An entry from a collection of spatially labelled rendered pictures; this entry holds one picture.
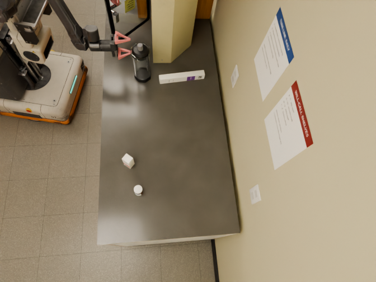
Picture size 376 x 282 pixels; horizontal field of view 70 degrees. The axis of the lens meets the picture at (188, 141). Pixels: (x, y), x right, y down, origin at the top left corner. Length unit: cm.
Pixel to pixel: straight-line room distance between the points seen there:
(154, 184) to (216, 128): 48
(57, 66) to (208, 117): 158
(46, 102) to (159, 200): 147
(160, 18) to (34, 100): 145
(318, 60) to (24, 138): 246
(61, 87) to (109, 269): 154
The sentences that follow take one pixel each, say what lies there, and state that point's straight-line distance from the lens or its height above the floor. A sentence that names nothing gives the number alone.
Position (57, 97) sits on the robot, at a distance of 254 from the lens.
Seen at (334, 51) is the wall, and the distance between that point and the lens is 77.
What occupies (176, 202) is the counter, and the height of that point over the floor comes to 94.
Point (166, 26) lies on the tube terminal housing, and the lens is 155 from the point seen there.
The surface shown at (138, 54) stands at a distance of 151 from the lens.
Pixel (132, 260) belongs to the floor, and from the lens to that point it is 235.
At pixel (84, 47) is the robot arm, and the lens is 153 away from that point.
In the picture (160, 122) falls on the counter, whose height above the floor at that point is 94.
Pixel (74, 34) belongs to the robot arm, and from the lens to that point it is 153.
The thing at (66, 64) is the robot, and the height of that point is 28.
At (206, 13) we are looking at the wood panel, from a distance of 203.
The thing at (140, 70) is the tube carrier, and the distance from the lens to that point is 160.
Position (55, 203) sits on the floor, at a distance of 252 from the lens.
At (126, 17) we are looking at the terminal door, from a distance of 176.
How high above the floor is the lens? 234
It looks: 67 degrees down
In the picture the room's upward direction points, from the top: 15 degrees clockwise
